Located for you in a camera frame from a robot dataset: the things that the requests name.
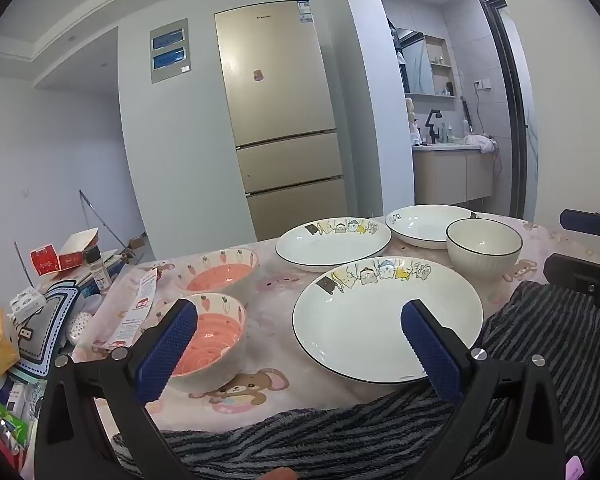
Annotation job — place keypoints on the metal pole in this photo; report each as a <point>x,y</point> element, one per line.
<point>102,222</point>

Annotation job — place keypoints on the gold three-door fridge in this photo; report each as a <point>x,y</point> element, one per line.
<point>275,125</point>

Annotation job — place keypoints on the small fridge magnet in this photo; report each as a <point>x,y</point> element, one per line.
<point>258,75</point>

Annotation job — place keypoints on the pink carrot print bowl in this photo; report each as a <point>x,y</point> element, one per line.
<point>215,340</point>
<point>220,275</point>

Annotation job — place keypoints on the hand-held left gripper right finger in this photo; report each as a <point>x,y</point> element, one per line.
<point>430,350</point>

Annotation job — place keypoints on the black door frame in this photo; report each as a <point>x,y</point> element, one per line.
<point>510,110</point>

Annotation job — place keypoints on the blonde doll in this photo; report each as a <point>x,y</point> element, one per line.
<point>411,120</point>

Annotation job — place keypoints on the long paper leaflet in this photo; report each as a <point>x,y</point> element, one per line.
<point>135,310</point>

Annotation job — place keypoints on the beige vanity cabinet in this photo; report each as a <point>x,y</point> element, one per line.
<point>450,175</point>

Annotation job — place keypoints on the white ribbed bowl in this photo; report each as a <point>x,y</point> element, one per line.
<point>485,255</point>

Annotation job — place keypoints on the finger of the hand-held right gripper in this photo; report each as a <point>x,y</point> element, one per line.
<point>580,220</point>
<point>570,270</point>

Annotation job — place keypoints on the clear spice bottle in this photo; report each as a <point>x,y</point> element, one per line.
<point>98,272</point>

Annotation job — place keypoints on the white wall socket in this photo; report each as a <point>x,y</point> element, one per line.
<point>482,85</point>

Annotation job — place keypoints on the green packet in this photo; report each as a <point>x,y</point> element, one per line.
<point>5,420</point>

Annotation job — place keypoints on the pink bear print tablecloth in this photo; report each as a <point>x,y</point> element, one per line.
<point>270,320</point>

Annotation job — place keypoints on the white dotted pouch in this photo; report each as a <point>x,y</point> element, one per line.
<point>79,327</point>

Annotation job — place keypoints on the open red white carton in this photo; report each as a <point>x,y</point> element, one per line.
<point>77,250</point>

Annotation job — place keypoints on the black faucet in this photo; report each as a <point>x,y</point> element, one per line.
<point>432,125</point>

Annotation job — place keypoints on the small pink object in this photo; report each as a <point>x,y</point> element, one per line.
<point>576,467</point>

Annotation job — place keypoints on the pink towel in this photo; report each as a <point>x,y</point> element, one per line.
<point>480,142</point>

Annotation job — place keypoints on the small red box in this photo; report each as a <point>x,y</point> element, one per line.
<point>45,260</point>

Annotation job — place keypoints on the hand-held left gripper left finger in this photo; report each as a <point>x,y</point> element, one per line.
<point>165,355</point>

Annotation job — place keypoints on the small white blue box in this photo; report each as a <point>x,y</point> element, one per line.
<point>27,304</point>

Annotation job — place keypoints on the grey striped blanket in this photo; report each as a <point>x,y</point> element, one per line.
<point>330,440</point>

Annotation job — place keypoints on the person's left hand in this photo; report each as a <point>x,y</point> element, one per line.
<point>284,474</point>

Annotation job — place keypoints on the bathroom mirror cabinet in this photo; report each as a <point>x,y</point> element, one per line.
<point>425,62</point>

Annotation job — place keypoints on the toiletry bottles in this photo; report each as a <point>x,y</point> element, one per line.
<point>451,132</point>

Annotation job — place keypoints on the grey blue stitched mat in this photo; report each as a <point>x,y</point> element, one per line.
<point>45,330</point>

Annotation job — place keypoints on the white cat print plate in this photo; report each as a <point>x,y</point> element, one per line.
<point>420,227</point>
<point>325,250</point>
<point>380,330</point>

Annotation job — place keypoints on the grey wall electrical panel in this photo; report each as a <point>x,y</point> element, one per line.
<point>169,50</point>

